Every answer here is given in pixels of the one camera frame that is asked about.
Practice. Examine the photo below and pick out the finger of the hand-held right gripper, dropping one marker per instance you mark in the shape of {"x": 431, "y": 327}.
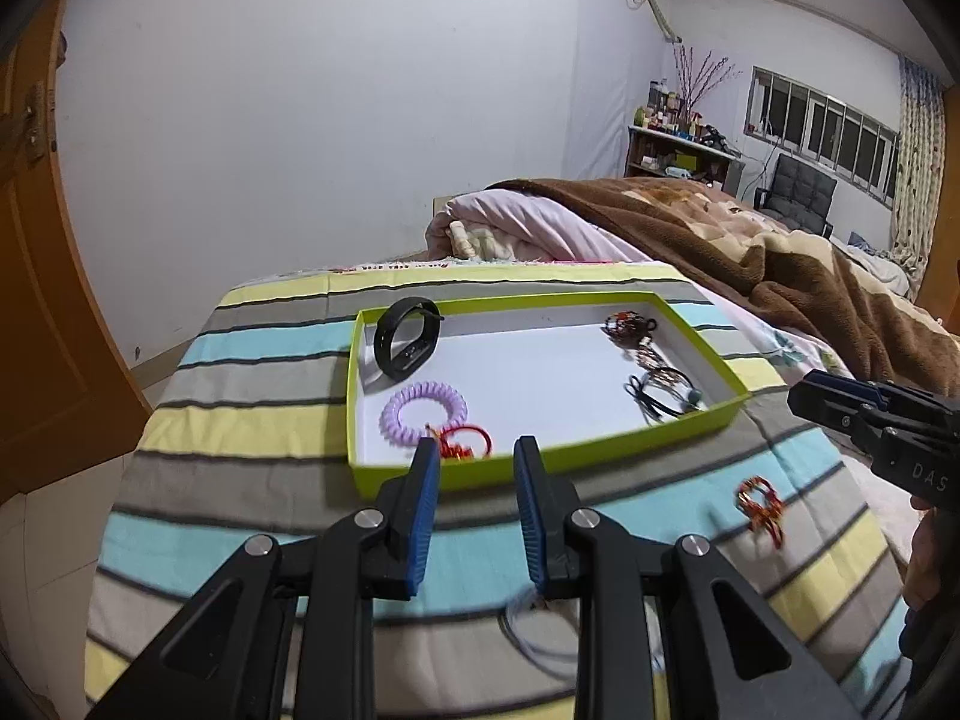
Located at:
{"x": 825, "y": 409}
{"x": 847, "y": 386}

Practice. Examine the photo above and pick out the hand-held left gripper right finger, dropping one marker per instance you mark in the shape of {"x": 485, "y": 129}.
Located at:
{"x": 532, "y": 510}

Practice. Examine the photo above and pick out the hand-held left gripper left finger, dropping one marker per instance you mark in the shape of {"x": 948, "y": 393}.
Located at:
{"x": 424, "y": 510}

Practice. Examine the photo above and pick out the green shallow cardboard box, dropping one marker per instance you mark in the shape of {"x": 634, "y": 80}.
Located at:
{"x": 540, "y": 382}

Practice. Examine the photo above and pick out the black wristband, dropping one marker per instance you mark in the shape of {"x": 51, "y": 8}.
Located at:
{"x": 384, "y": 345}

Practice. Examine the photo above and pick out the dark beaded scrunchie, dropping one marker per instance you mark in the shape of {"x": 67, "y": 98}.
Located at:
{"x": 624, "y": 326}

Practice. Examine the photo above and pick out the person's right hand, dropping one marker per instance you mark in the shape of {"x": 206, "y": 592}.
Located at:
{"x": 926, "y": 562}

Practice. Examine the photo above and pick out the brown fleece blanket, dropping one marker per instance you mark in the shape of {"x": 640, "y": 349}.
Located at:
{"x": 825, "y": 292}

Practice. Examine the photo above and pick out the striped bed sheet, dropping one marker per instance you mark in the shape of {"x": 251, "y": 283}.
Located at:
{"x": 262, "y": 465}

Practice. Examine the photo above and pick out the black chair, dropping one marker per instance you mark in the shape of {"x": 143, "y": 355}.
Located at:
{"x": 799, "y": 191}

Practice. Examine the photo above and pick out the dotted window curtain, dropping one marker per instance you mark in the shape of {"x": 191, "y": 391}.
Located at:
{"x": 919, "y": 165}

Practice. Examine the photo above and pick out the barred window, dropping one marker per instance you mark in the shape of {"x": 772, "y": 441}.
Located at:
{"x": 825, "y": 131}

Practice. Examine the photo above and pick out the pink folded quilt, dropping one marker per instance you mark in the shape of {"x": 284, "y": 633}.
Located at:
{"x": 525, "y": 229}

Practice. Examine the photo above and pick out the wooden shelf with items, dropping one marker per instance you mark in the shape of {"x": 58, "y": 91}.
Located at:
{"x": 675, "y": 157}

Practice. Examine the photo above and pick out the bottles on shelf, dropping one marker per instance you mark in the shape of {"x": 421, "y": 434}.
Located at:
{"x": 667, "y": 116}

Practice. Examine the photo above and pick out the purple flower branches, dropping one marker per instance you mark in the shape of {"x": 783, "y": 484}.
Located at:
{"x": 701, "y": 82}

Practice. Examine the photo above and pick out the wooden door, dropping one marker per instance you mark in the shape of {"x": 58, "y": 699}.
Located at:
{"x": 45, "y": 277}

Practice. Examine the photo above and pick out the brass door lock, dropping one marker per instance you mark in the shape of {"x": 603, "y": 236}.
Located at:
{"x": 37, "y": 124}

